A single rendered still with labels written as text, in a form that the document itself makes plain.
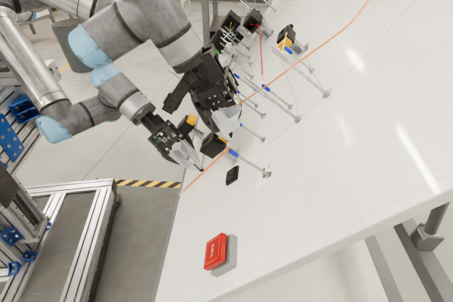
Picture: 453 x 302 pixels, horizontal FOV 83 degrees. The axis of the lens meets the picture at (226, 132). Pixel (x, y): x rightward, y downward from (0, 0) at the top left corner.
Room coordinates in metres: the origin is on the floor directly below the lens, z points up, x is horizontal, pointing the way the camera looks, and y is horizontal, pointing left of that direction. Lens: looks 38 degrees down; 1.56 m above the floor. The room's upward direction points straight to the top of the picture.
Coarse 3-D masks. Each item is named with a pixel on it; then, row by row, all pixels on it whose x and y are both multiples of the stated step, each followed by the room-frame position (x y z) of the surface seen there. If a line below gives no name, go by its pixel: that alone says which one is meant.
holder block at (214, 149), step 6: (210, 132) 0.50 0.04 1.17; (204, 138) 0.50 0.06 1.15; (210, 138) 0.47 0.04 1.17; (204, 144) 0.47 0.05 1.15; (210, 144) 0.46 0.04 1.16; (216, 144) 0.46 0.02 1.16; (204, 150) 0.46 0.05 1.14; (210, 150) 0.46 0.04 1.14; (216, 150) 0.46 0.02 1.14; (222, 150) 0.46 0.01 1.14; (210, 156) 0.46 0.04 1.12
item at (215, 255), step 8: (216, 240) 0.24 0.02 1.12; (224, 240) 0.24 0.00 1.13; (208, 248) 0.24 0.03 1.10; (216, 248) 0.23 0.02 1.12; (224, 248) 0.23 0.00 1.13; (208, 256) 0.22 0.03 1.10; (216, 256) 0.21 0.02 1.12; (224, 256) 0.21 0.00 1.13; (208, 264) 0.21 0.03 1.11; (216, 264) 0.20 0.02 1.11
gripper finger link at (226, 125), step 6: (216, 114) 0.44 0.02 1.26; (222, 114) 0.44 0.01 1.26; (216, 120) 0.45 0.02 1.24; (222, 120) 0.44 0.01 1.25; (228, 120) 0.44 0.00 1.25; (234, 120) 0.44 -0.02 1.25; (222, 126) 0.44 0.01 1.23; (228, 126) 0.44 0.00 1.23; (234, 126) 0.44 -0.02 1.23; (222, 132) 0.44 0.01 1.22; (228, 132) 0.44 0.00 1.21; (222, 138) 0.44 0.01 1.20; (228, 138) 0.44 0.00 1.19
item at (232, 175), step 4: (232, 168) 0.43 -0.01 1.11; (236, 168) 0.43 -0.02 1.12; (228, 172) 0.43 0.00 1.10; (232, 172) 0.42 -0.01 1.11; (236, 172) 0.42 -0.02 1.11; (228, 176) 0.42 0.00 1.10; (232, 176) 0.41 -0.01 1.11; (236, 176) 0.40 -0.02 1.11; (228, 180) 0.40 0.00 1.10; (232, 180) 0.40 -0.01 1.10; (228, 184) 0.40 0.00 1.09
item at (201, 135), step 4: (184, 120) 0.76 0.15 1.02; (180, 124) 0.77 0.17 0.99; (184, 124) 0.75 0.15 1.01; (188, 124) 0.75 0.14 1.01; (184, 128) 0.75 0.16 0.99; (188, 128) 0.75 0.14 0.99; (192, 128) 0.75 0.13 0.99; (196, 128) 0.78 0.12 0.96; (188, 132) 0.75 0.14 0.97; (192, 132) 0.77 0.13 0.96; (196, 132) 0.77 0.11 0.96; (200, 132) 0.78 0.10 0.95; (204, 132) 0.79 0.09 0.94; (196, 136) 0.77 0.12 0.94; (200, 136) 0.76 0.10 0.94; (200, 140) 0.75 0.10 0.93
